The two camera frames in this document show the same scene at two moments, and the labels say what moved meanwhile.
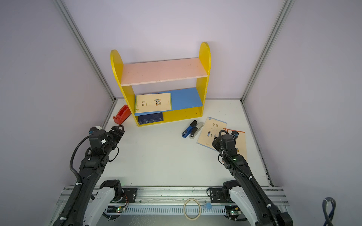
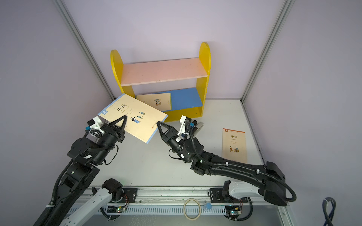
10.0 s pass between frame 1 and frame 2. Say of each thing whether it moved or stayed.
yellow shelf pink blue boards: stayed
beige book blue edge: moved
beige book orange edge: stayed
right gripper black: moved
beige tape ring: stayed
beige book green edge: stayed
